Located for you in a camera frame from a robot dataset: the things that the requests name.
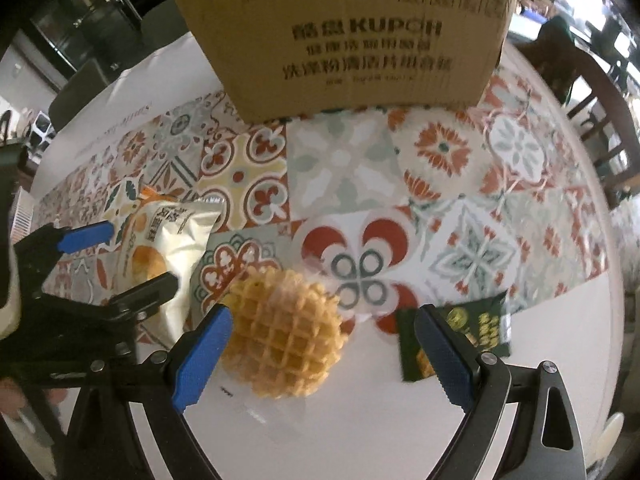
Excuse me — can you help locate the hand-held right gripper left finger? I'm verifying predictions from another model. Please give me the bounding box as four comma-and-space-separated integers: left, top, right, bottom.
65, 304, 233, 480

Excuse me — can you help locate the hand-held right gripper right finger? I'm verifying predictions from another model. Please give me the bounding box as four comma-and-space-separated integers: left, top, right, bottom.
414, 304, 588, 480

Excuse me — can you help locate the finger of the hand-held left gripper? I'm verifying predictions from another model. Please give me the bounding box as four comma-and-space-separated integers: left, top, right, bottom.
12, 220, 116, 293
30, 272, 180, 361

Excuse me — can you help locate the white yellow bread packet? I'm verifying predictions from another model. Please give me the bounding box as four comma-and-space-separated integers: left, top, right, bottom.
102, 177, 223, 343

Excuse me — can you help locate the clear packet of waffle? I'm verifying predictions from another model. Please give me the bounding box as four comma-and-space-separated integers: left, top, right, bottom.
219, 260, 361, 441

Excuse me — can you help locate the brown cardboard box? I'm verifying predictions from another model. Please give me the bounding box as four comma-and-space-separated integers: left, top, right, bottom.
175, 0, 523, 123

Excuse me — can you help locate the person's left hand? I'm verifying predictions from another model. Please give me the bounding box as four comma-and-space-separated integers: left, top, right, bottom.
0, 377, 68, 428

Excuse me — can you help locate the green snack packet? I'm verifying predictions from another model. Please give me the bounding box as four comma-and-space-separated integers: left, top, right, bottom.
395, 290, 513, 383

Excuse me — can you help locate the white shoe shelf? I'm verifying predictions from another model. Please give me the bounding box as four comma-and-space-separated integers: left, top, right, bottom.
0, 109, 52, 162

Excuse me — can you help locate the grey upholstered chair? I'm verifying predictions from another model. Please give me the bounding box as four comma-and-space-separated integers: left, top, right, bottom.
47, 70, 127, 132

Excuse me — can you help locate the patterned tile-print table runner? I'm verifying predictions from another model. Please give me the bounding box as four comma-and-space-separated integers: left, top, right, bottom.
32, 67, 613, 346

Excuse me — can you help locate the cream rounded object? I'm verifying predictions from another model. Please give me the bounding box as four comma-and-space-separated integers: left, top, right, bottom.
602, 412, 627, 462

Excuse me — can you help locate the dark glass sliding door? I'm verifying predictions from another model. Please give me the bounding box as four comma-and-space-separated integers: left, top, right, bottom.
29, 0, 153, 63

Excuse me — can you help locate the dark wooden chair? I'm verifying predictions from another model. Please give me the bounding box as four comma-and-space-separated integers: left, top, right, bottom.
515, 15, 640, 206

